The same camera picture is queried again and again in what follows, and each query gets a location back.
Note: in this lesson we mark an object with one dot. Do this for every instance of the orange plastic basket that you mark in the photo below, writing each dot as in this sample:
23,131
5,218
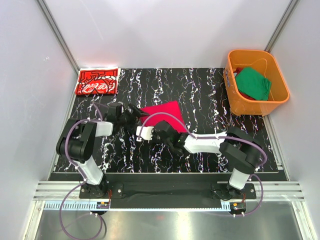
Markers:
264,63

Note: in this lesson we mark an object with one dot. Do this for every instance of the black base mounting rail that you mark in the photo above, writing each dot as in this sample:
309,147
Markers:
162,190

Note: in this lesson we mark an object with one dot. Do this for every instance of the left aluminium corner post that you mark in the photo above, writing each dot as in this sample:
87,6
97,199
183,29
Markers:
57,34

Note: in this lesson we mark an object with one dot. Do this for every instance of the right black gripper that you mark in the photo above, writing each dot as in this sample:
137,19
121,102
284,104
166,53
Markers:
157,133

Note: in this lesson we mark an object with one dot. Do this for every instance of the folded red patterned t-shirt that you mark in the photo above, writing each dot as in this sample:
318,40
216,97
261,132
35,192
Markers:
101,81

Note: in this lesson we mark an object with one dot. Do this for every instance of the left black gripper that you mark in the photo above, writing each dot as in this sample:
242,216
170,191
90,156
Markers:
127,115

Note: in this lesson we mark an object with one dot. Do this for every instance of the aluminium corner post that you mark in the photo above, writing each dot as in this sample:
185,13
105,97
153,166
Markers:
57,34
290,9

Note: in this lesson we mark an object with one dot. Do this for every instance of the green t-shirt in basket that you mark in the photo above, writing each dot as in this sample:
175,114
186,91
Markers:
253,84

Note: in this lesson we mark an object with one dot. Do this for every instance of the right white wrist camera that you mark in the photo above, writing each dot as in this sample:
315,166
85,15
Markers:
144,133

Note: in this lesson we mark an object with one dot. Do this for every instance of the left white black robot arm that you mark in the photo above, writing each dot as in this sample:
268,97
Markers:
77,140

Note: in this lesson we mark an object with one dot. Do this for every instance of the right aluminium corner post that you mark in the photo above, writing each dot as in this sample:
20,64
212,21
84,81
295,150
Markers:
290,9

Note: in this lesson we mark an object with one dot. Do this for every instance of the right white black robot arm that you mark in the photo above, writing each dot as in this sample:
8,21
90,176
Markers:
240,149

